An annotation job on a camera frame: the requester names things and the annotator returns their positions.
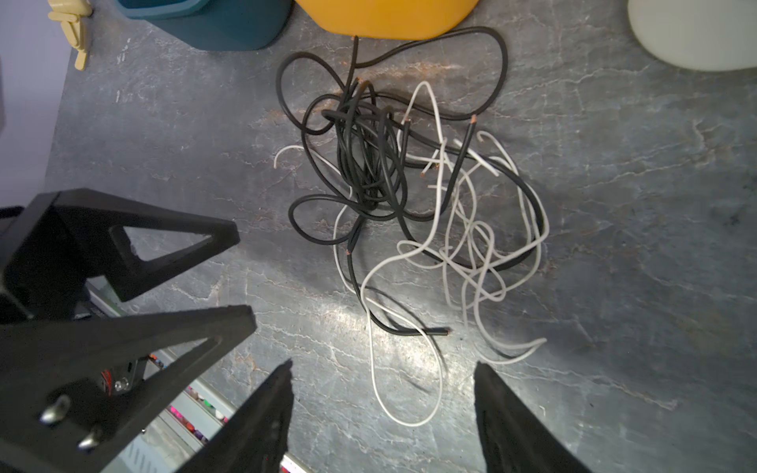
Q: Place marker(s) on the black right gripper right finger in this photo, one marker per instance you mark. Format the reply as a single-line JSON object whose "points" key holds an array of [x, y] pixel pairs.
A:
{"points": [[511, 436]]}

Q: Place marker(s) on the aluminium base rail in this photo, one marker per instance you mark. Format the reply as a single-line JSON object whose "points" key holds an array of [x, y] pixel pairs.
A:
{"points": [[186, 425]]}

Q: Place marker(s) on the yellow toy figure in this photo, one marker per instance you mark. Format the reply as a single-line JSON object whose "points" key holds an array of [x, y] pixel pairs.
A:
{"points": [[71, 16]]}

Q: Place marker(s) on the teal plastic tub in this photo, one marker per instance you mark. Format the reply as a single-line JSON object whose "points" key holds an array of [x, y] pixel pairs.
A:
{"points": [[214, 25]]}

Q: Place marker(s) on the white plastic tub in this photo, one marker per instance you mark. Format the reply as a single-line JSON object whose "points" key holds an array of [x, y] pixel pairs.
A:
{"points": [[705, 35]]}

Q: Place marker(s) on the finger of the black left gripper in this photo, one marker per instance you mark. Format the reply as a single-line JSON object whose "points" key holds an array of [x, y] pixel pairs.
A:
{"points": [[53, 246], [56, 413]]}

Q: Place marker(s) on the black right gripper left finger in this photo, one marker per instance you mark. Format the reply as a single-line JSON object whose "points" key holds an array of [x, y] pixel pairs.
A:
{"points": [[256, 437]]}

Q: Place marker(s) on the yellow plastic tub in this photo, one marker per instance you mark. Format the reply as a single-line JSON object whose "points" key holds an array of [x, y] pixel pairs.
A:
{"points": [[388, 19]]}

